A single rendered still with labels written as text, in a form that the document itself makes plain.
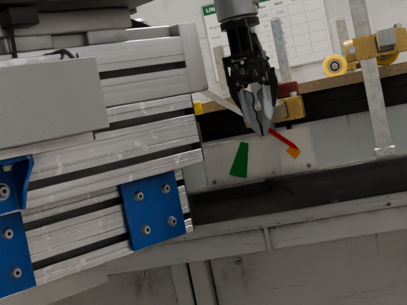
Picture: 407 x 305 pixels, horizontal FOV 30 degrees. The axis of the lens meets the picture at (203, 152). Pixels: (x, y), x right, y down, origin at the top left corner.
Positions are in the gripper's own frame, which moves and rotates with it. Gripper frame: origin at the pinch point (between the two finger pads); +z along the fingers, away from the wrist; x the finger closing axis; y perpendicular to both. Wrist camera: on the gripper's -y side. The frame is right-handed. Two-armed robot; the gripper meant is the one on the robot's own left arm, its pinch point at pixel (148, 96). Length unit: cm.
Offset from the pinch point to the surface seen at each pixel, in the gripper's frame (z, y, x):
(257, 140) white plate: 14.6, -22.4, -0.2
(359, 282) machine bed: 57, -45, -19
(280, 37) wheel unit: -15, -58, -104
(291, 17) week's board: -81, -224, -689
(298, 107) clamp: 9.0, -32.4, 3.5
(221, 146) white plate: 14.5, -14.6, -3.1
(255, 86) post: 2.6, -24.3, -0.2
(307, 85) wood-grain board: 4.5, -40.0, -13.9
